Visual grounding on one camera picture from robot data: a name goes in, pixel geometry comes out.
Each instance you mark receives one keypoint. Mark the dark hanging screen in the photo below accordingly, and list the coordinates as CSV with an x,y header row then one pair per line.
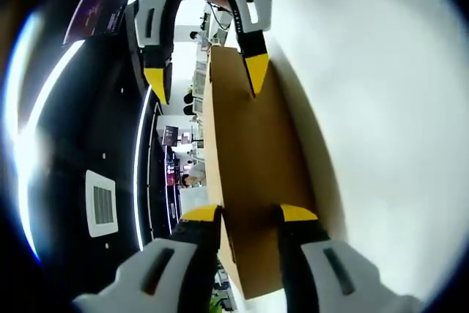
x,y
171,136

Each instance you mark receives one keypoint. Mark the white ceiling air vent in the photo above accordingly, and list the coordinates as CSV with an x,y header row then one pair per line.
x,y
100,203

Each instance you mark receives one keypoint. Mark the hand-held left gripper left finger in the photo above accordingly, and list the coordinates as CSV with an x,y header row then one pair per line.
x,y
165,272

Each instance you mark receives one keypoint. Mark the large dark hanging display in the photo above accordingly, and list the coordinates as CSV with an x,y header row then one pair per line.
x,y
99,9

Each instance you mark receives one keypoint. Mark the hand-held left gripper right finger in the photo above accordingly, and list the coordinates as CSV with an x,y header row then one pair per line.
x,y
329,272

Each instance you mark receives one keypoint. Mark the brown cardboard shoe box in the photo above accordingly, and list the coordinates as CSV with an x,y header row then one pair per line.
x,y
264,151

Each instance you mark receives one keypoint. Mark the row of white office chairs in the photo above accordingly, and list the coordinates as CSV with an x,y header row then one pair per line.
x,y
200,82

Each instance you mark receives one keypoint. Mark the white partition board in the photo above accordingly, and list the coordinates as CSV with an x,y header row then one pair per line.
x,y
196,206

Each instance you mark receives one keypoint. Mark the long ceiling light strip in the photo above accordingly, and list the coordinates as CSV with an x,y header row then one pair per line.
x,y
136,188
22,144

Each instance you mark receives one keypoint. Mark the red hanging screen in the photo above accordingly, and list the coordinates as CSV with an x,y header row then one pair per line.
x,y
173,172

